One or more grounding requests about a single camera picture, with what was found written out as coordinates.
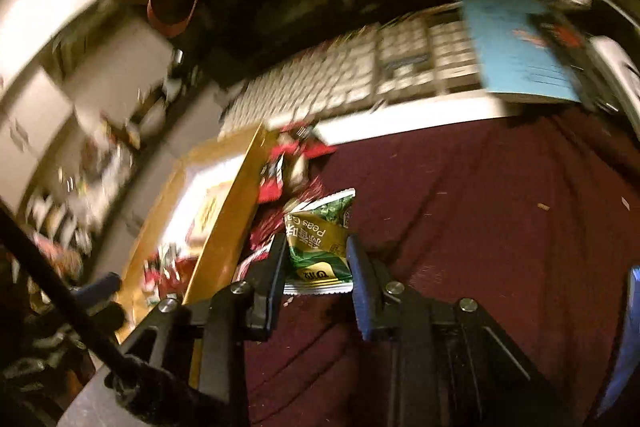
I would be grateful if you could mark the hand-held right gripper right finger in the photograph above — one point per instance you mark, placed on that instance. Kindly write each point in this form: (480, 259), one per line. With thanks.
(358, 279)

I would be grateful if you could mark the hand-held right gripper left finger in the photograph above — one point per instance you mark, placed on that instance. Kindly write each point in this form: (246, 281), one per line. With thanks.
(276, 274)

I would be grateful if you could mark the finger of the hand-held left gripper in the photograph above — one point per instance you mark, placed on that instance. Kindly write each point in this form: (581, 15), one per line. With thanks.
(107, 314)
(97, 288)

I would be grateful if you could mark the green snack packet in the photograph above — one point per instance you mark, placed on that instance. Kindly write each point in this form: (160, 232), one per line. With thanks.
(320, 252)

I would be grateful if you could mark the yellow cardboard box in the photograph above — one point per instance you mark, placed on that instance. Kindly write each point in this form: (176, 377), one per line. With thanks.
(225, 227)

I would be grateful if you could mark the red and white snack packet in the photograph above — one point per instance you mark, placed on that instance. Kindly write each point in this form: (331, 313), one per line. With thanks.
(252, 264)

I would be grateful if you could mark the black rod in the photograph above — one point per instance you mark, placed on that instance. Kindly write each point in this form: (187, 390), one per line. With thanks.
(60, 289)

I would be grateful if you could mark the yellow and white snack packet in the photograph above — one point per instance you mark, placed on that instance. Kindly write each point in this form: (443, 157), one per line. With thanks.
(207, 213)

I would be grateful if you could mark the maroon cloth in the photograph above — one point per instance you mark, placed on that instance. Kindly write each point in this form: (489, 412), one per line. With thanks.
(475, 227)

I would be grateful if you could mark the white keyboard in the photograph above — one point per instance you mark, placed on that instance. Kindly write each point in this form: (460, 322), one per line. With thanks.
(325, 82)

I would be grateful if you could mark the white drawer cabinet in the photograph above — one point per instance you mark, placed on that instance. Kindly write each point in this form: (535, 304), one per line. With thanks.
(55, 82)

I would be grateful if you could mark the blue plastic object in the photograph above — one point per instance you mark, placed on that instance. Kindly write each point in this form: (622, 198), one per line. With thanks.
(625, 342)

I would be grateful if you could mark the blue booklet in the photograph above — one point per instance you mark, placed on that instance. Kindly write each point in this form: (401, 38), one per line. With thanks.
(520, 49)

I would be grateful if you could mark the black and red device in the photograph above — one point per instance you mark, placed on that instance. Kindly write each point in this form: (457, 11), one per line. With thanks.
(567, 39)

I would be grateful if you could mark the white plastic device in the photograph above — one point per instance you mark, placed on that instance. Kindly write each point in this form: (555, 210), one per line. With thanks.
(617, 62)

